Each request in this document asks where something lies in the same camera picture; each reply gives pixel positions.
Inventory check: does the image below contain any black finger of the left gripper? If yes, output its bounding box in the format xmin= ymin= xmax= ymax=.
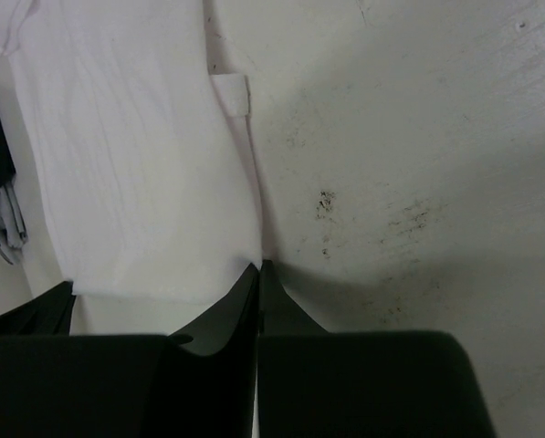
xmin=0 ymin=281 xmax=77 ymax=337

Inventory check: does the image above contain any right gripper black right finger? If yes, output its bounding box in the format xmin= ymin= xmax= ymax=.
xmin=257 ymin=260 xmax=496 ymax=437

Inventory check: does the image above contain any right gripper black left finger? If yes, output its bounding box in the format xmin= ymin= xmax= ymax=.
xmin=0 ymin=266 xmax=259 ymax=437

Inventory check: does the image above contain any white tank top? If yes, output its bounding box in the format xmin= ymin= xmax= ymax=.
xmin=0 ymin=1 xmax=262 ymax=303

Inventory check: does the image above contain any folded grey tank top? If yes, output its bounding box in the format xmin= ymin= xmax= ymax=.
xmin=0 ymin=182 xmax=28 ymax=265

